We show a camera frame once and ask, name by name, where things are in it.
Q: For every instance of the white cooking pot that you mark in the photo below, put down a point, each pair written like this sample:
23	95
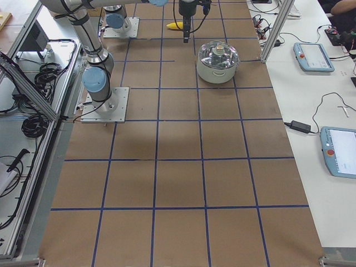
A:
214	76

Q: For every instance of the aluminium frame post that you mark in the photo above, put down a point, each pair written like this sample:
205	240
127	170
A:
277	26

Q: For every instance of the black electronics board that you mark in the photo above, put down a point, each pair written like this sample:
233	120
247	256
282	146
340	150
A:
346	39

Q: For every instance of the black power adapter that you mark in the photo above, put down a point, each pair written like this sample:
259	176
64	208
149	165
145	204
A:
298	126

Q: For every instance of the small circuit board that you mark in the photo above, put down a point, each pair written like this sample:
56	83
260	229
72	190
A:
263	33
257	20

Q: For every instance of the small circuit board far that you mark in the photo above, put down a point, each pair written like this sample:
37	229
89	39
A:
257	20

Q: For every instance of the blue teach pendant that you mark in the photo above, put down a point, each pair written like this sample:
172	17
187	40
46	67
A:
338	147
312	57

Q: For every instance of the brown gridded table mat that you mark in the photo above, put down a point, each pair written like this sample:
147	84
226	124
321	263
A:
199	174

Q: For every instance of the glass pot lid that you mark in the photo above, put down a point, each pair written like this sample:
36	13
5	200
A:
218	55

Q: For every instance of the far blue teach pendant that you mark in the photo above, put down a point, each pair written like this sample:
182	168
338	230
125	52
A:
312	57

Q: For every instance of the near blue teach pendant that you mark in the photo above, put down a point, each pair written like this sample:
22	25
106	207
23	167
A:
338	147

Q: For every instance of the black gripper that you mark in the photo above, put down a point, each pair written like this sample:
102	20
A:
184	8

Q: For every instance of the yellow corn cob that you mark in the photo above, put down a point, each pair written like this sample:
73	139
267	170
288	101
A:
175	25

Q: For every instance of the aluminium side frame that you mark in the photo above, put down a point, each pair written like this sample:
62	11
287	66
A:
24	212

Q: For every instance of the small circuit board near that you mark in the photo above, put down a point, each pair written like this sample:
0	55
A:
263	33

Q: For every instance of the white T-shaped tool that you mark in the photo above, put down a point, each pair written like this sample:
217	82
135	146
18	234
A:
345	110

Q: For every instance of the black control box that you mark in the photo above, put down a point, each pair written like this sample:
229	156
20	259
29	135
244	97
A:
36	40

